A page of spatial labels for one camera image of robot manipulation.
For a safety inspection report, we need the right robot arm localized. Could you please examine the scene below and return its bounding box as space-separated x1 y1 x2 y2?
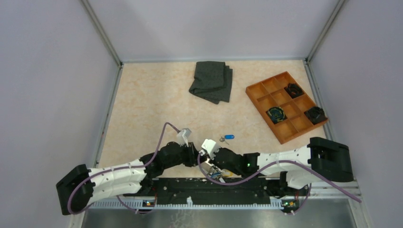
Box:
211 137 354 196

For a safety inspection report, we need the blue yellow rolled tie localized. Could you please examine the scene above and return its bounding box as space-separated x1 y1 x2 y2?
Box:
266 106 287 124

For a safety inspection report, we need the black rolled strap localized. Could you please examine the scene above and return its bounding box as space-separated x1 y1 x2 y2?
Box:
304 106 327 124

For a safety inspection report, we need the orange compartment tray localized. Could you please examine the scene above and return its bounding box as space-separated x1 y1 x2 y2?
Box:
245 71 328 144

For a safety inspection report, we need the metal key holder plate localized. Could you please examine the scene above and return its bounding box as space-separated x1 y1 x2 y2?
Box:
201 161 234 183

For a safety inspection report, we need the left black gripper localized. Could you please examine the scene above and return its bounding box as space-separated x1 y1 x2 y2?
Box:
163 142 207 170

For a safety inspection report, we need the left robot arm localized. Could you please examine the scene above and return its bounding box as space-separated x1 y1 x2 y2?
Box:
56 142 198 215

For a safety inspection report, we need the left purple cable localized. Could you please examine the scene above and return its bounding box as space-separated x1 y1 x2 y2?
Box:
67 122 182 215

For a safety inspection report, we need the small blue tag with ring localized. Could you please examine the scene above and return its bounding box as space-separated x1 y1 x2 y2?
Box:
219 134 235 145

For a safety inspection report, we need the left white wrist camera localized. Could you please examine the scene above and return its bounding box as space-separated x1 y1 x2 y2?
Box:
176 128 192 147

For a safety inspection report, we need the dark grey folded cloth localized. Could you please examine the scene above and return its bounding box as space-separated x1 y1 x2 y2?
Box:
189 61 233 105

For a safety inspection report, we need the black rolled belt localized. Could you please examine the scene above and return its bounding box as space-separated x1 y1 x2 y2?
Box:
284 83 304 99

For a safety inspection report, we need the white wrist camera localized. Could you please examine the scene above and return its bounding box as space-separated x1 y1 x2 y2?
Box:
201 139 220 160
176 128 192 147

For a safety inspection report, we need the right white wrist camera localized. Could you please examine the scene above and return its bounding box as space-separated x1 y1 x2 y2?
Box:
201 139 220 160

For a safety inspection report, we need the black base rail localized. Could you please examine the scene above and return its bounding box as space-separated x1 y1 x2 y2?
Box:
138 177 311 210

